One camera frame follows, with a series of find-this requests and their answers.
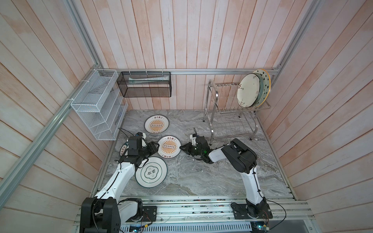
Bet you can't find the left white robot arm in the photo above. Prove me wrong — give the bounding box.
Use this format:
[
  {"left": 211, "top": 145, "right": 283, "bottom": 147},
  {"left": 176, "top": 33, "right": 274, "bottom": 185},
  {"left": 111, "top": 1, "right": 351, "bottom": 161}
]
[{"left": 79, "top": 133, "right": 159, "bottom": 233}]

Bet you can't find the white star patterned plate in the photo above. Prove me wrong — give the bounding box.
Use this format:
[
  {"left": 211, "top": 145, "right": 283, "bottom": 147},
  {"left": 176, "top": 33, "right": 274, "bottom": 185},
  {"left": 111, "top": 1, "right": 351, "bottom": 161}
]
[{"left": 254, "top": 69, "right": 271, "bottom": 107}]

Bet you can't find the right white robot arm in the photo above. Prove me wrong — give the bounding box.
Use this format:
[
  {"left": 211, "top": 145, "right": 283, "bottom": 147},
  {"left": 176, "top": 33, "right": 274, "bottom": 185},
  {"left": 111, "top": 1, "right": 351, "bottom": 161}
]
[{"left": 180, "top": 134, "right": 273, "bottom": 219}]

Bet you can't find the cream plate with red berries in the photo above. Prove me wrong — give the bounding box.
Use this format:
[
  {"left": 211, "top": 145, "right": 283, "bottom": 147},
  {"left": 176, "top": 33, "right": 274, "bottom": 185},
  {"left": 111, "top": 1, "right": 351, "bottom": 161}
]
[{"left": 237, "top": 73, "right": 260, "bottom": 108}]

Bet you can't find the stainless steel dish rack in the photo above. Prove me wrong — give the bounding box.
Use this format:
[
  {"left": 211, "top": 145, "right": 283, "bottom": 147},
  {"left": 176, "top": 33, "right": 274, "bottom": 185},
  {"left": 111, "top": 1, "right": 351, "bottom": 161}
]
[{"left": 203, "top": 80, "right": 271, "bottom": 144}]

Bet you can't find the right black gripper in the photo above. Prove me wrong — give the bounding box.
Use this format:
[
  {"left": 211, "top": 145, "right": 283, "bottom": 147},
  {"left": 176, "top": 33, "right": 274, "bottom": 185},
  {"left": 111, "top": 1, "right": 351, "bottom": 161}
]
[{"left": 179, "top": 142, "right": 203, "bottom": 156}]

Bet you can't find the white plate green clover outline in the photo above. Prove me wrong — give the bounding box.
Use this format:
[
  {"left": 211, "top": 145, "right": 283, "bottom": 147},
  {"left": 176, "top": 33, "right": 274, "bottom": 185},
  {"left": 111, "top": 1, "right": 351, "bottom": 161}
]
[{"left": 136, "top": 157, "right": 168, "bottom": 188}]

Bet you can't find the small sunburst plate far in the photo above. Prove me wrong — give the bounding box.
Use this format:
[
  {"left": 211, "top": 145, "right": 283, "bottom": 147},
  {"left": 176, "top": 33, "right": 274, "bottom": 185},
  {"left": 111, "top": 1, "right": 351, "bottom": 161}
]
[{"left": 144, "top": 115, "right": 170, "bottom": 134}]

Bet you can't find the white wire mesh shelf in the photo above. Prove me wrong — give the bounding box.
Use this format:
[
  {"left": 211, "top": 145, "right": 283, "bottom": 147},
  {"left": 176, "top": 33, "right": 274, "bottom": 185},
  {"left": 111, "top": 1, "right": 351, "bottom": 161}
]
[{"left": 71, "top": 69, "right": 128, "bottom": 141}]

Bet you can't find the green rim lettered plate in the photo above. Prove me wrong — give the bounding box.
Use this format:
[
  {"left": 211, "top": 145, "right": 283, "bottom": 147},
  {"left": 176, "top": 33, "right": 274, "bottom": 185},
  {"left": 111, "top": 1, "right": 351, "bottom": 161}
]
[{"left": 119, "top": 142, "right": 129, "bottom": 156}]

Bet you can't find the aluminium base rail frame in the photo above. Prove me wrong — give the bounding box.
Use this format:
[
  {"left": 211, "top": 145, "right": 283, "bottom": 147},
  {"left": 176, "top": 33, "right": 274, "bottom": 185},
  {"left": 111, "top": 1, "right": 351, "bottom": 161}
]
[{"left": 72, "top": 187, "right": 315, "bottom": 233}]

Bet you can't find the black wire mesh basket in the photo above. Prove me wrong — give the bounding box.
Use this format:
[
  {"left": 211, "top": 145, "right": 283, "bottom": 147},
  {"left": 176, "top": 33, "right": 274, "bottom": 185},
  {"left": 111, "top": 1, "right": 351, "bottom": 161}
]
[{"left": 117, "top": 71, "right": 172, "bottom": 98}]

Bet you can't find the mint green flower plate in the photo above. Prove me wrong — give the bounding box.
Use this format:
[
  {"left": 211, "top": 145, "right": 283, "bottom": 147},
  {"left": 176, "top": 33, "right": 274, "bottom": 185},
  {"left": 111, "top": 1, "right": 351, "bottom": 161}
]
[{"left": 254, "top": 73, "right": 264, "bottom": 107}]

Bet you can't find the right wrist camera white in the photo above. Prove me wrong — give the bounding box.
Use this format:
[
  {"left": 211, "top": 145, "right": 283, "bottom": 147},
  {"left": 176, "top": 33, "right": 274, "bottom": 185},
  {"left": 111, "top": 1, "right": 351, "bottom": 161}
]
[{"left": 189, "top": 134, "right": 197, "bottom": 146}]

